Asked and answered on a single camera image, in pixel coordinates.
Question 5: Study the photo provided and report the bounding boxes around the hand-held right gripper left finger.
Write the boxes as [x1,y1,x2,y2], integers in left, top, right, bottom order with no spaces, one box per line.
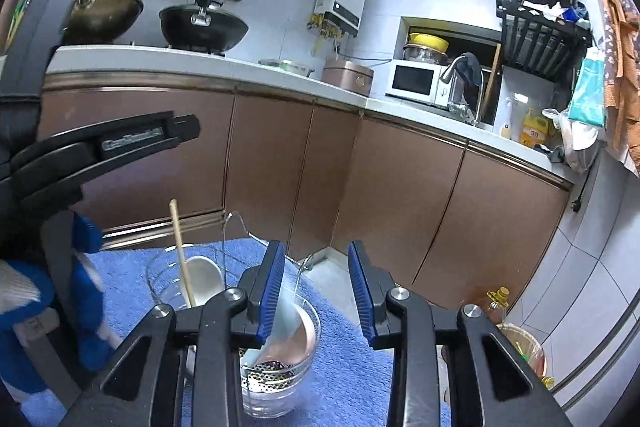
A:
[60,239,286,427]

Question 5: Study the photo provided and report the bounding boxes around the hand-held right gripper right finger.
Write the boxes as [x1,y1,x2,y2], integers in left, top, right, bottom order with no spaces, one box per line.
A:
[347,239,576,427]

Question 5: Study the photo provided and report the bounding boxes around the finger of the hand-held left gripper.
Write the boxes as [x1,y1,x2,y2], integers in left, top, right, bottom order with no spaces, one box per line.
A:
[5,126,169,214]
[10,109,202,168]

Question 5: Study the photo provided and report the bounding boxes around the clear utensil organizer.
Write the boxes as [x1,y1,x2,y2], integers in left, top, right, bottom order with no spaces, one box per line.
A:
[145,211,323,419]

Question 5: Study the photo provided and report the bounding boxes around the wooden chopstick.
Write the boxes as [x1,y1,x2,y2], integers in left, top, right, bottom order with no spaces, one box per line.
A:
[169,199,197,308]

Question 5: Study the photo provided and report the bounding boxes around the person's left hand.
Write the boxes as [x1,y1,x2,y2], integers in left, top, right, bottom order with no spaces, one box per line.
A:
[0,212,118,405]

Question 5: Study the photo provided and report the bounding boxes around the pink bowl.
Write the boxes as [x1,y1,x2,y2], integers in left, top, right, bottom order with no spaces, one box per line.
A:
[270,307,317,365]

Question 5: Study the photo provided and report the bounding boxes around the blue towel mat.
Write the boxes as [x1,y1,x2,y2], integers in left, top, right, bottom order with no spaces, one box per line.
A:
[20,237,451,427]

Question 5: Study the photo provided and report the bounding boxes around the perforated metal strainer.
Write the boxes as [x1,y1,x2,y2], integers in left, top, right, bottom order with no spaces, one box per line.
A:
[241,357,296,393]

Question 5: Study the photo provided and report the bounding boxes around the black wok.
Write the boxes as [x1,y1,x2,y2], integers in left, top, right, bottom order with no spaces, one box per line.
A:
[159,0,249,54]

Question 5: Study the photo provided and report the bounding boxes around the brown kitchen base cabinet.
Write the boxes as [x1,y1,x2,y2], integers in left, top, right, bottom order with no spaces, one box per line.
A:
[40,72,573,308]

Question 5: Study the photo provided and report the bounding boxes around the clear glass cup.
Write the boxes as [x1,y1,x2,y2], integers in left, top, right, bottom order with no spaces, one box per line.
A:
[239,294,322,419]

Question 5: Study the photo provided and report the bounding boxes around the clear glass bowl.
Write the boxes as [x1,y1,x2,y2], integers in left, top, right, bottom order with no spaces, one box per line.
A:
[146,244,226,313]

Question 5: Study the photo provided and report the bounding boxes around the small pot with glass lid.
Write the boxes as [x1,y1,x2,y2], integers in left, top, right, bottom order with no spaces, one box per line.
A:
[258,58,316,78]

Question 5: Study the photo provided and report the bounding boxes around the cooking oil bottle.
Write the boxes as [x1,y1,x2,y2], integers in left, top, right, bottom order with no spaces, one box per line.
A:
[482,287,511,325]

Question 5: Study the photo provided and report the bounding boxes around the round basin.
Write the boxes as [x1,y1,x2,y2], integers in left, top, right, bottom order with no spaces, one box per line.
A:
[495,323,548,383]

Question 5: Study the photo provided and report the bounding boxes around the rose gold rice cooker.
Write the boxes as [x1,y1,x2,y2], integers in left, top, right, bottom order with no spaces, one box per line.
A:
[322,59,375,96]

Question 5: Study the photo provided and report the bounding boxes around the white microwave oven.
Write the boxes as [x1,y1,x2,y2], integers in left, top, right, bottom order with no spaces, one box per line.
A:
[385,58,458,108]

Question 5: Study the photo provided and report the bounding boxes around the white soap bottle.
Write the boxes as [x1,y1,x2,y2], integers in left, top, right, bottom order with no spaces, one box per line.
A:
[501,97,518,140]

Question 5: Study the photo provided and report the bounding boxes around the chrome kitchen faucet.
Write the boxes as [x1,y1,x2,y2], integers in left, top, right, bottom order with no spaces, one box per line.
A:
[440,53,485,126]

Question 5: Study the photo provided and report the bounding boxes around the yellow detergent bottle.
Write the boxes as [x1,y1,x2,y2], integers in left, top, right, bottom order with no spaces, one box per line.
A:
[520,108,551,148]

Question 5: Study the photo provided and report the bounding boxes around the yellow pot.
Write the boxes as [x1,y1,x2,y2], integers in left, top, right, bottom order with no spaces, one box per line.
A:
[402,33,450,64]

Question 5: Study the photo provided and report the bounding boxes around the wooden board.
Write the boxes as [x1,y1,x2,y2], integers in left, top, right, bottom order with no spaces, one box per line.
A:
[481,43,502,118]

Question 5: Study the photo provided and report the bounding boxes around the white plastic bag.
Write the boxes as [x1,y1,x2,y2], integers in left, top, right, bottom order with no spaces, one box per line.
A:
[542,107,601,172]

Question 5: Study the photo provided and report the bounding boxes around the teal packet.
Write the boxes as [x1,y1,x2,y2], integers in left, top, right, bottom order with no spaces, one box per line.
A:
[567,48,608,128]

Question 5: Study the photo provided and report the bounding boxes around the black dish rack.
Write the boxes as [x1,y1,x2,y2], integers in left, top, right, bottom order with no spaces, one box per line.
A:
[495,0,593,82]

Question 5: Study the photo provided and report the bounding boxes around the white rag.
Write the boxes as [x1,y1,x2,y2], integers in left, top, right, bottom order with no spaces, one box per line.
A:
[522,0,566,22]

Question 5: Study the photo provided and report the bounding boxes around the orange patterned towel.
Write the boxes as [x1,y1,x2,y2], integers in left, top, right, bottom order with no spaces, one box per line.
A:
[585,0,640,178]

